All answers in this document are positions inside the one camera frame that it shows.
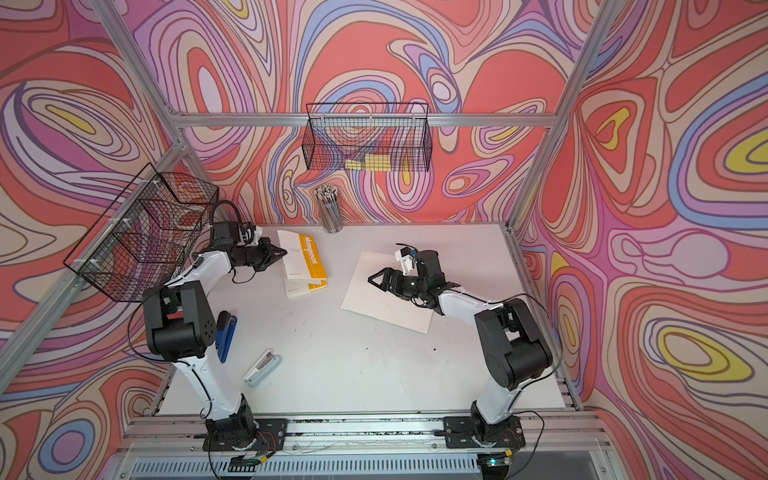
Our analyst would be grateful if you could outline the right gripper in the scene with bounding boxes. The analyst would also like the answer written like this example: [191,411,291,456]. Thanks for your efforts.
[368,268,428,300]

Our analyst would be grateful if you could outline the cream lined notebook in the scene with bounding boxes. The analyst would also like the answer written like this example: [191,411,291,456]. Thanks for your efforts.
[277,230,327,285]
[284,279,327,299]

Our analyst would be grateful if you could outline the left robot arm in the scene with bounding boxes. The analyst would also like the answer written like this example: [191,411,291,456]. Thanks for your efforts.
[142,222,287,427]

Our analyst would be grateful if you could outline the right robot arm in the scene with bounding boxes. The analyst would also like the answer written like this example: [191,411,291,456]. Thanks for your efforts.
[367,244,554,450]

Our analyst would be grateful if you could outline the metal pen cup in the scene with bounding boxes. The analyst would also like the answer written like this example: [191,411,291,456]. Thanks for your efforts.
[315,184,343,233]

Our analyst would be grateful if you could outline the light blue white stapler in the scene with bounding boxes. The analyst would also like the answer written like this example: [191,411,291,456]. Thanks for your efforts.
[243,349,282,388]

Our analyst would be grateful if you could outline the yellow sticky notes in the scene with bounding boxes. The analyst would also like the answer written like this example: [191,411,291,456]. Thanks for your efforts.
[344,154,392,172]

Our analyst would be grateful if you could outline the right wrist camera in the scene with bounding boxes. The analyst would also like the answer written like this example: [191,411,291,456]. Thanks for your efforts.
[395,245,417,276]

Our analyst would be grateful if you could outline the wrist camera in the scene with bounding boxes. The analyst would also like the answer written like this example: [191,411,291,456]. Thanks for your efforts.
[395,245,417,276]
[239,222,262,246]

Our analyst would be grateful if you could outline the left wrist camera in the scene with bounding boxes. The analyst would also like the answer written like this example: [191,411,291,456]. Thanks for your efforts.
[239,222,262,246]

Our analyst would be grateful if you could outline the black wire basket left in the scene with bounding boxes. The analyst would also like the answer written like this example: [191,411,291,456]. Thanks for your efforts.
[63,164,219,302]

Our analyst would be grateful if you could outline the black wire basket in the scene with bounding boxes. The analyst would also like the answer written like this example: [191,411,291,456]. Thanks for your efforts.
[301,100,433,173]
[63,164,219,302]

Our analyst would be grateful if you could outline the black wire basket back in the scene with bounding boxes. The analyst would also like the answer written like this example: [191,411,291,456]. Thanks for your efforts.
[301,100,433,173]

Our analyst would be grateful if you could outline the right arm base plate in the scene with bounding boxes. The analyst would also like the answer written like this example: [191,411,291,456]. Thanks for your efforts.
[435,415,526,452]

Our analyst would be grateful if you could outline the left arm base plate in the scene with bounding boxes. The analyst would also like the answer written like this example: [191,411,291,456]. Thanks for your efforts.
[203,418,288,452]

